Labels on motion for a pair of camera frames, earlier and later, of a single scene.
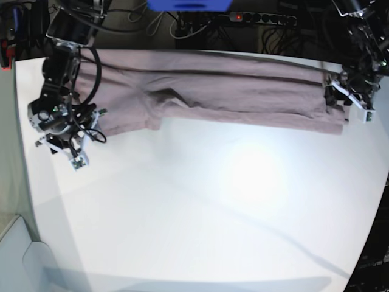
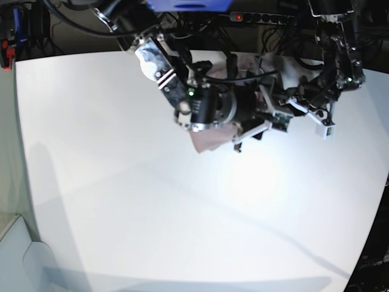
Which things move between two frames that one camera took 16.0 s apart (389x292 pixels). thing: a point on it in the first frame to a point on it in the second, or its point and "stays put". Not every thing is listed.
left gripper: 347,90 to 313,95
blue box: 190,5 stays put
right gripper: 74,138 to 254,109
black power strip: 262,18 stays put
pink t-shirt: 140,90 to 216,136
